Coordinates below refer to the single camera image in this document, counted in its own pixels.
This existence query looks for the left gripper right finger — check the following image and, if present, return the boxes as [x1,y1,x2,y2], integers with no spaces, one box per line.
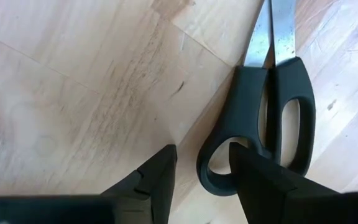
[228,142,358,224]

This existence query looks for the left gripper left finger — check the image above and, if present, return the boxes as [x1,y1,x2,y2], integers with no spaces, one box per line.
[0,144,178,224]

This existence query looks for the black-handled scissors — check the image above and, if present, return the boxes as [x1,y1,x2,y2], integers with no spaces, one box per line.
[196,0,316,197]

